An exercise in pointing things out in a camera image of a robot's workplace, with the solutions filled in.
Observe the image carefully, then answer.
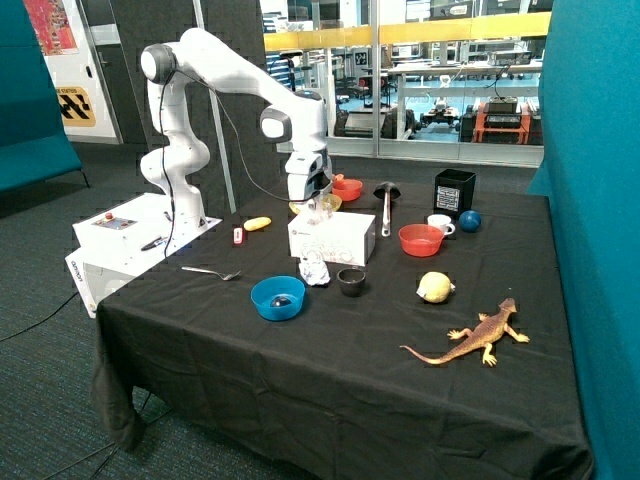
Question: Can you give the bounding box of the yellow lemon toy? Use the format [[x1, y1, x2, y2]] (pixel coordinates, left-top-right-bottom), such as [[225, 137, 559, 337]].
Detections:
[[416, 271, 456, 304]]

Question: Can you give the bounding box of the white patterned tissue box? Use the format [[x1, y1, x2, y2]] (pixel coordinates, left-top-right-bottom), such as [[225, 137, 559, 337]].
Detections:
[[288, 212, 376, 266]]

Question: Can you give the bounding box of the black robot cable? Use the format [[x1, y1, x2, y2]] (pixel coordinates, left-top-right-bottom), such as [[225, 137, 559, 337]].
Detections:
[[141, 68, 321, 252]]

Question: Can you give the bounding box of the black square container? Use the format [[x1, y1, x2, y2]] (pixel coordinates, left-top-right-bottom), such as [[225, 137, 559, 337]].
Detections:
[[433, 169, 476, 219]]

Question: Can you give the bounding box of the dark blue ball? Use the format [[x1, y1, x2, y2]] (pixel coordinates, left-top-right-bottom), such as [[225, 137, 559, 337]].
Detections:
[[458, 210, 482, 233]]

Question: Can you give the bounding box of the blue plastic bowl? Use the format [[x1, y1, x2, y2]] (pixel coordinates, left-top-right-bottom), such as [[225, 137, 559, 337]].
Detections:
[[250, 276, 306, 321]]

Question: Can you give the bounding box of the white lab workbench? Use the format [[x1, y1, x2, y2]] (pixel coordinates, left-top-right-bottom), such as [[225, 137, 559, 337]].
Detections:
[[388, 60, 542, 142]]

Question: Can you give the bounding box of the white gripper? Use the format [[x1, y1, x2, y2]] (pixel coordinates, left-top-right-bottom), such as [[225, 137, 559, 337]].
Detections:
[[285, 149, 332, 201]]

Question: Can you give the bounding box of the teal sofa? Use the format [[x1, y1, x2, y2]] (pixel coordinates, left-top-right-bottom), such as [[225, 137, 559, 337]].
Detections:
[[0, 0, 83, 192]]

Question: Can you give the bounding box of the small red bowl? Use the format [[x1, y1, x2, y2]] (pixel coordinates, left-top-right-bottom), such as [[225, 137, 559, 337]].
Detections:
[[332, 179, 363, 202]]

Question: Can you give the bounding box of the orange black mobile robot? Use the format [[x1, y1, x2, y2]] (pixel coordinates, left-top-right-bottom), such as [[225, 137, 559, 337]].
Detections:
[[459, 96, 543, 146]]

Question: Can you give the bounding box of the red white small device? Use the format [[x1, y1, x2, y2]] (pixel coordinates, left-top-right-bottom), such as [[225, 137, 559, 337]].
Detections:
[[233, 227, 245, 245]]

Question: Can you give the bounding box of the black grey ladle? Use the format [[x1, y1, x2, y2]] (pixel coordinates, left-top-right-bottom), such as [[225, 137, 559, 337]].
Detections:
[[374, 181, 401, 237]]

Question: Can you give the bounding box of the small black cup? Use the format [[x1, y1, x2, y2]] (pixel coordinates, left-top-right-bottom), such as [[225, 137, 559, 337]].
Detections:
[[336, 267, 366, 297]]

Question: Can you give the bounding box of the white ceramic cup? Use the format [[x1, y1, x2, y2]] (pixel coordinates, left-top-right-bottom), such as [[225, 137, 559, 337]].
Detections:
[[427, 214, 456, 236]]

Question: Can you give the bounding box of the crumpled white blue paper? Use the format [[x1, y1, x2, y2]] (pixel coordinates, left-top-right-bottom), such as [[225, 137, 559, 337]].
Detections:
[[299, 252, 331, 286]]

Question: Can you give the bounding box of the teal partition wall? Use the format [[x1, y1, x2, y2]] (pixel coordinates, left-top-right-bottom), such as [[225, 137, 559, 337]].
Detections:
[[530, 1, 639, 479]]

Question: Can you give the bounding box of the black tablecloth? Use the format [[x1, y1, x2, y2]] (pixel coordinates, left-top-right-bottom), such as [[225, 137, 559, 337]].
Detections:
[[91, 192, 594, 479]]

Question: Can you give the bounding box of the large red plastic bowl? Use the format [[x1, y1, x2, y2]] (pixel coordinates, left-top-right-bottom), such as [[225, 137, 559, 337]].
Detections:
[[398, 224, 444, 258]]

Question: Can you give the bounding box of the dark ball in bowl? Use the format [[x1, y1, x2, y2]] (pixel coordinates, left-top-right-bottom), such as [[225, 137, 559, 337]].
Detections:
[[270, 295, 292, 308]]

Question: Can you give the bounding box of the orange toy lizard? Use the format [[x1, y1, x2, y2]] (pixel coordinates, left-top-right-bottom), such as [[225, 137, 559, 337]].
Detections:
[[400, 298, 530, 366]]

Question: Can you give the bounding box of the white robot control box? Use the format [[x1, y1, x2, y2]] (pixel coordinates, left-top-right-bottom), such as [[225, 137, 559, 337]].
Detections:
[[66, 193, 220, 318]]

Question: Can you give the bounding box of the yellow-green plastic plate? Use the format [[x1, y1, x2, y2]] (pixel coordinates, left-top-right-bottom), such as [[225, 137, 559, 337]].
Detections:
[[289, 193, 342, 215]]

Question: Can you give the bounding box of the yellow potato toy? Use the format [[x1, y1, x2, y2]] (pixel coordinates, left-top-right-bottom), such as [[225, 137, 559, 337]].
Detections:
[[243, 216, 272, 232]]

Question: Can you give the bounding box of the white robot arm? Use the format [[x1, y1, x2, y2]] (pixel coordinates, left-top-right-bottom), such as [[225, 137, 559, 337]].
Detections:
[[140, 28, 332, 236]]

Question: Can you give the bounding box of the red wall poster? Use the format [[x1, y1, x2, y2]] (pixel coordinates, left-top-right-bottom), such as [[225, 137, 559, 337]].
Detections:
[[23, 0, 79, 56]]

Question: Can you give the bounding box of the yellow black warning sign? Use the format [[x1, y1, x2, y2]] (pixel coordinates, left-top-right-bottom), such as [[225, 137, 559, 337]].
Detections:
[[56, 86, 96, 128]]

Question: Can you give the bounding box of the white tissue paper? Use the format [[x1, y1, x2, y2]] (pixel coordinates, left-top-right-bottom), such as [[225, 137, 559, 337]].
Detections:
[[303, 196, 334, 225]]

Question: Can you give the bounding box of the silver metal fork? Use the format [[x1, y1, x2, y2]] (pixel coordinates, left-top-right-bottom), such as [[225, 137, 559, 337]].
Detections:
[[181, 266, 241, 281]]

